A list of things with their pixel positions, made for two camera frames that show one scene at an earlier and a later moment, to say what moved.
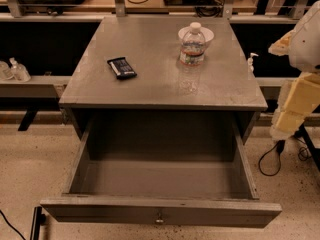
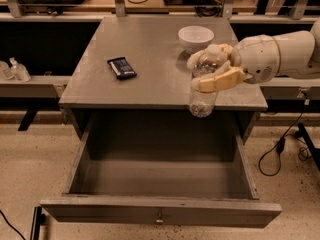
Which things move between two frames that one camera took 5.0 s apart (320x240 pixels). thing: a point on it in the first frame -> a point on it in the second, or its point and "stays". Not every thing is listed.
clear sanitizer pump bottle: (18, 72) stays
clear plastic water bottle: (193, 49) -> (202, 103)
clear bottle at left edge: (5, 72) stays
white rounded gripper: (306, 47) -> (258, 59)
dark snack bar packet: (121, 68) stays
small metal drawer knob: (159, 218) stays
